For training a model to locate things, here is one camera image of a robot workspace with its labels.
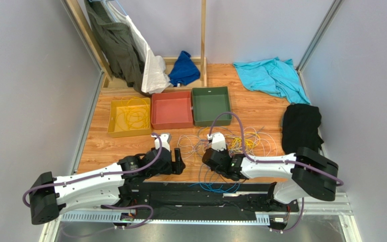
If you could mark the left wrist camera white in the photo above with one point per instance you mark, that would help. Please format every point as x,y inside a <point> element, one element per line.
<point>162,140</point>

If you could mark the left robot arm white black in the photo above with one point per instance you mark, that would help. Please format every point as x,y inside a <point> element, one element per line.
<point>51,196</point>

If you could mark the red plastic bin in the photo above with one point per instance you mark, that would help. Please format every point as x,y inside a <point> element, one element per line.
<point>172,110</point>

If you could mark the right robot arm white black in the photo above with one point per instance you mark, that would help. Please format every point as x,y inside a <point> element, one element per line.
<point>306,173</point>

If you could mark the cyan cloth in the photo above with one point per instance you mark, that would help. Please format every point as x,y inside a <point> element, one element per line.
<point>275,77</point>

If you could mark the green plastic bin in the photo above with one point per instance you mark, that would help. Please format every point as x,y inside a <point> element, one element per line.
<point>208,103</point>

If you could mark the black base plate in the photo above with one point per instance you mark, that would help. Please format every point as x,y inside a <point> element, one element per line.
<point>185,194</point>

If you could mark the yellow plastic bin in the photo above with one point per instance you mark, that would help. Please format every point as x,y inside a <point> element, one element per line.
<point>129,116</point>

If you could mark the dark blue cloth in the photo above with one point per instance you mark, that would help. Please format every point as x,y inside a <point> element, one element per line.
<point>184,70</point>

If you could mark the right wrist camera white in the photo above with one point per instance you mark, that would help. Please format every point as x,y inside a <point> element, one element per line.
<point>217,141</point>

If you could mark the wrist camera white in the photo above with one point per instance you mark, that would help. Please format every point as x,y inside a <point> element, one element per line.
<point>217,141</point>
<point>162,140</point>

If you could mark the olive green garment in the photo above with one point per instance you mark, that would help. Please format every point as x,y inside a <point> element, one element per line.
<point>117,43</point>

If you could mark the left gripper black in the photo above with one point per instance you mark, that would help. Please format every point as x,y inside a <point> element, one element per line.
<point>177,167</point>

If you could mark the aluminium rail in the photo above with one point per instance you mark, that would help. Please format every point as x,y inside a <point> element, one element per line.
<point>240,208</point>

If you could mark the black cloth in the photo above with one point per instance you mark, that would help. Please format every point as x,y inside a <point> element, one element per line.
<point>300,123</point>

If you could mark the white garment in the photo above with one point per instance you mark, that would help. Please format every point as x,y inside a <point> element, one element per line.
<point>155,80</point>

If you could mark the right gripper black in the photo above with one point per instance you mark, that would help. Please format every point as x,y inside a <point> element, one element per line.
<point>210,159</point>

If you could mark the wooden rack frame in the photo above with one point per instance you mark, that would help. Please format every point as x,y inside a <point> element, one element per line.
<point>113,85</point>

